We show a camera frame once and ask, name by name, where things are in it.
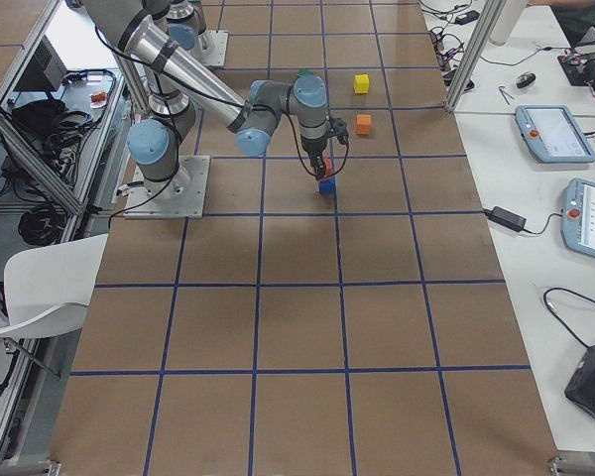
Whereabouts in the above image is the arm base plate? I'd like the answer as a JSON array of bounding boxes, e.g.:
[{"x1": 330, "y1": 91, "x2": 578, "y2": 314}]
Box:
[
  {"x1": 198, "y1": 30, "x2": 229, "y2": 68},
  {"x1": 123, "y1": 155, "x2": 210, "y2": 219}
]

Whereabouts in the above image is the blue wooden block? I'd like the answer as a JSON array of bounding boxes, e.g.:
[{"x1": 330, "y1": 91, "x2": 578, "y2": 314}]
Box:
[{"x1": 317, "y1": 177, "x2": 336, "y2": 195}]

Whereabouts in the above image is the black power adapter brick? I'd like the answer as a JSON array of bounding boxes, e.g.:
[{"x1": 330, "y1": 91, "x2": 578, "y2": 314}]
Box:
[{"x1": 484, "y1": 206, "x2": 527, "y2": 232}]

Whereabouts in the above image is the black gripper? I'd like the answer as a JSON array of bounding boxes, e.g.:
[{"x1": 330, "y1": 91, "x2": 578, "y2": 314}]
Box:
[{"x1": 300, "y1": 135, "x2": 328, "y2": 178}]

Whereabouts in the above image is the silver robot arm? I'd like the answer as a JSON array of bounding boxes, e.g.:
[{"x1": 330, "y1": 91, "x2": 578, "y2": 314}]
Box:
[
  {"x1": 143, "y1": 0, "x2": 213, "y2": 62},
  {"x1": 83, "y1": 1, "x2": 347, "y2": 217}
]

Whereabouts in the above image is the black computer mouse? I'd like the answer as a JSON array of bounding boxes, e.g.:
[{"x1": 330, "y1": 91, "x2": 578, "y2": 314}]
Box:
[{"x1": 515, "y1": 71, "x2": 536, "y2": 89}]

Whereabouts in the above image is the white plastic chair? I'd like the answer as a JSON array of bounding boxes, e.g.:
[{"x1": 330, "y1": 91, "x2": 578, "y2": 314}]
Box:
[{"x1": 0, "y1": 234, "x2": 108, "y2": 338}]

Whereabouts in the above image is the red wooden block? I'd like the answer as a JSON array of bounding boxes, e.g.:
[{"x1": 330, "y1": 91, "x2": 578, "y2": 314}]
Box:
[{"x1": 323, "y1": 157, "x2": 334, "y2": 179}]

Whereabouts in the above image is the lower teach pendant tablet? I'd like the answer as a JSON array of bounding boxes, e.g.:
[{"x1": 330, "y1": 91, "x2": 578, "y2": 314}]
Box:
[{"x1": 561, "y1": 178, "x2": 595, "y2": 258}]

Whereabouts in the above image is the teach pendant tablet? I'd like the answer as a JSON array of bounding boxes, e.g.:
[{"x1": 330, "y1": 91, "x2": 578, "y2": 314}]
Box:
[
  {"x1": 561, "y1": 178, "x2": 595, "y2": 258},
  {"x1": 515, "y1": 105, "x2": 595, "y2": 164}
]

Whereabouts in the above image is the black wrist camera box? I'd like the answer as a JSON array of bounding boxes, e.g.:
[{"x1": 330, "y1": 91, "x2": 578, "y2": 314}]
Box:
[{"x1": 326, "y1": 117, "x2": 349, "y2": 146}]

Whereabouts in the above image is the yellow wooden block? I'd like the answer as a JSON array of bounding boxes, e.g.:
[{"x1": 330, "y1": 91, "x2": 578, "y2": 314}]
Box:
[{"x1": 353, "y1": 74, "x2": 371, "y2": 95}]

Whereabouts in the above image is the grey control box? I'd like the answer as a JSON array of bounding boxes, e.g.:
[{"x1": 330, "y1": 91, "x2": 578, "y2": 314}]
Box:
[{"x1": 14, "y1": 36, "x2": 67, "y2": 92}]

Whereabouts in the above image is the upper teach pendant tablet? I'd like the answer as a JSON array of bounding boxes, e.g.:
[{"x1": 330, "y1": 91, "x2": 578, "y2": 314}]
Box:
[{"x1": 515, "y1": 105, "x2": 595, "y2": 164}]

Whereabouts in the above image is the aluminium frame post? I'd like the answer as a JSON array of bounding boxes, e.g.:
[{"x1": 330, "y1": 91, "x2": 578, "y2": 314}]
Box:
[{"x1": 444, "y1": 0, "x2": 506, "y2": 113}]

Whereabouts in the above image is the orange wooden block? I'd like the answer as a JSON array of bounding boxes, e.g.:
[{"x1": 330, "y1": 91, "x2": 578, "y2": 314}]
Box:
[{"x1": 355, "y1": 113, "x2": 373, "y2": 137}]

